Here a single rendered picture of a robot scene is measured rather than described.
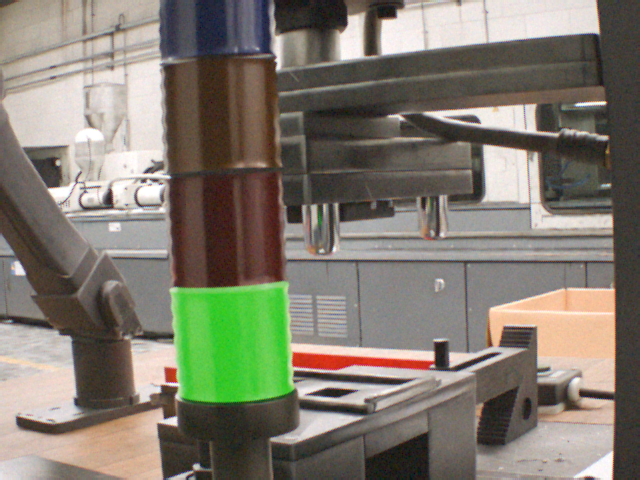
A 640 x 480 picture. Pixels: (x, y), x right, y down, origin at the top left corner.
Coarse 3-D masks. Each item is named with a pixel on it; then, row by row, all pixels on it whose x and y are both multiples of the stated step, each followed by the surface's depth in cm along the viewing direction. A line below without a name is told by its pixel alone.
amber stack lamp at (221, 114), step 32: (192, 64) 30; (224, 64) 30; (256, 64) 30; (192, 96) 30; (224, 96) 30; (256, 96) 30; (192, 128) 30; (224, 128) 30; (256, 128) 30; (192, 160) 30; (224, 160) 30; (256, 160) 30
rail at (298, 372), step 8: (296, 368) 69; (304, 368) 69; (296, 376) 69; (304, 376) 69; (312, 376) 68; (320, 376) 68; (328, 376) 68; (336, 376) 67; (344, 376) 67; (352, 376) 66; (360, 376) 66; (368, 376) 66; (376, 376) 65; (384, 376) 65; (392, 376) 65; (400, 376) 64; (408, 376) 64; (440, 384) 63
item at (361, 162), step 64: (320, 64) 55; (384, 64) 52; (448, 64) 50; (512, 64) 48; (576, 64) 46; (320, 128) 56; (384, 128) 61; (320, 192) 52; (384, 192) 57; (448, 192) 63; (320, 256) 55
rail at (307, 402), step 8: (304, 400) 59; (312, 400) 59; (320, 400) 58; (328, 400) 58; (336, 400) 58; (320, 408) 58; (328, 408) 58; (336, 408) 58; (344, 408) 57; (352, 408) 57; (360, 408) 57; (368, 408) 56
